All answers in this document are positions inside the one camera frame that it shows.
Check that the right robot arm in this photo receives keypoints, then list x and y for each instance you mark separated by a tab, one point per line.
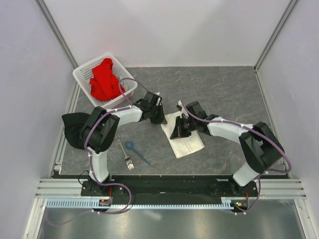
260	146

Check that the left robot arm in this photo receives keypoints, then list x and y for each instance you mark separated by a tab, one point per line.
99	130

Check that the blue plastic spoon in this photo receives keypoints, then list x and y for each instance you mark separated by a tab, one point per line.
130	146

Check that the white plastic basket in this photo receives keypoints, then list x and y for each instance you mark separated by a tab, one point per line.
83	74

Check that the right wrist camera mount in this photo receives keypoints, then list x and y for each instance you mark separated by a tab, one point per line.
182	109

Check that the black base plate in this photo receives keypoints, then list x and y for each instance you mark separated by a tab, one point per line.
169	189

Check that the slotted cable duct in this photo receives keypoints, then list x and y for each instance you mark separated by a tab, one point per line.
98	204

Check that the white cloth napkin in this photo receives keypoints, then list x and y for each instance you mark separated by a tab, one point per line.
181	146

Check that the black cloth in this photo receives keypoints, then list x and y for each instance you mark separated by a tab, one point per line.
73	124

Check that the red cloth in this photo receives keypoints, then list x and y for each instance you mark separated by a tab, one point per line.
104	84

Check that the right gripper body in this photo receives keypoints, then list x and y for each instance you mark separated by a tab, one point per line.
188	126

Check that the silver metal fork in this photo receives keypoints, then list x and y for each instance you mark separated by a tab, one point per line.
127	159

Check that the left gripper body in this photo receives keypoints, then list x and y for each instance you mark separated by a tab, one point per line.
155	115

